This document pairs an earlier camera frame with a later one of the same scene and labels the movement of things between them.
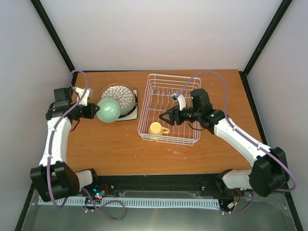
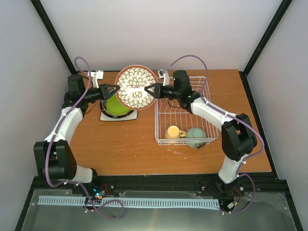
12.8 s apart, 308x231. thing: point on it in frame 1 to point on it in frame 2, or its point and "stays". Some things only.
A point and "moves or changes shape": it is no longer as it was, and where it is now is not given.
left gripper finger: (96, 109) to (109, 90)
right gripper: (173, 116) to (157, 92)
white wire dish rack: (157, 99) moves or changes shape
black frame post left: (57, 39) stays
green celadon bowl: (109, 109) to (196, 132)
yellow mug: (155, 128) to (173, 132)
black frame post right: (243, 74) stays
